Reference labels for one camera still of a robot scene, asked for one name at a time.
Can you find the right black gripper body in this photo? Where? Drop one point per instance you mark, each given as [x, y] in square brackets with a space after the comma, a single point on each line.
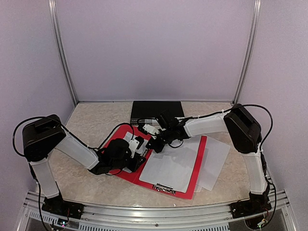
[168, 136]

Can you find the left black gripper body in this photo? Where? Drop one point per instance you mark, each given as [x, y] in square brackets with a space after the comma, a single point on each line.
[117, 164]

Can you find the printed text sheet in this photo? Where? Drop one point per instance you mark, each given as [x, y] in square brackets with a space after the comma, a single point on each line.
[128, 136]

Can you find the red folder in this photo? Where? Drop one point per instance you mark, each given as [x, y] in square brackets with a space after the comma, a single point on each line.
[133, 177]

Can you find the white sheet top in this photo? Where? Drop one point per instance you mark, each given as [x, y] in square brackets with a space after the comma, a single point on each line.
[172, 167]

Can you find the white sheet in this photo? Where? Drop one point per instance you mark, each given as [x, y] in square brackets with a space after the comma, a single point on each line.
[214, 158]
[172, 167]

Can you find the black folder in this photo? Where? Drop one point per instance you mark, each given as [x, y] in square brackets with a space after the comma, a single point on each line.
[152, 109]

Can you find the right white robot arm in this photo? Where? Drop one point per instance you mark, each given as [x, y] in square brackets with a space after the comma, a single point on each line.
[242, 127]

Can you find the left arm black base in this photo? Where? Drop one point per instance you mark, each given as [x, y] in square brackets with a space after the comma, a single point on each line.
[57, 205]

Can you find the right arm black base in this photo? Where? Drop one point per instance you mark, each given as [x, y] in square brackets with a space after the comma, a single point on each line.
[256, 203]

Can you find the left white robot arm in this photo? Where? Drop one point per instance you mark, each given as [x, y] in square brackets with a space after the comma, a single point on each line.
[47, 135]

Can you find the blank white sheet lower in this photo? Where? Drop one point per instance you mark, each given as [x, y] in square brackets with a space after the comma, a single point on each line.
[214, 158]

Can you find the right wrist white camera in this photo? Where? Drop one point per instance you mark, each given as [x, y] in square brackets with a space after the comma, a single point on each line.
[148, 129]

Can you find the aluminium front rail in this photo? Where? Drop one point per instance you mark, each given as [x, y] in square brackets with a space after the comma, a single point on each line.
[95, 217]

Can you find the right aluminium frame post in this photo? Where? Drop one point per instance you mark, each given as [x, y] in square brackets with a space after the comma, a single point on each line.
[249, 50]

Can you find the aluminium frame post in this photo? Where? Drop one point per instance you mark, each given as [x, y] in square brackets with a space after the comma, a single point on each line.
[249, 50]
[61, 52]

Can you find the left aluminium frame post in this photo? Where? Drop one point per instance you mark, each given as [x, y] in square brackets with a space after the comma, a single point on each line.
[61, 52]

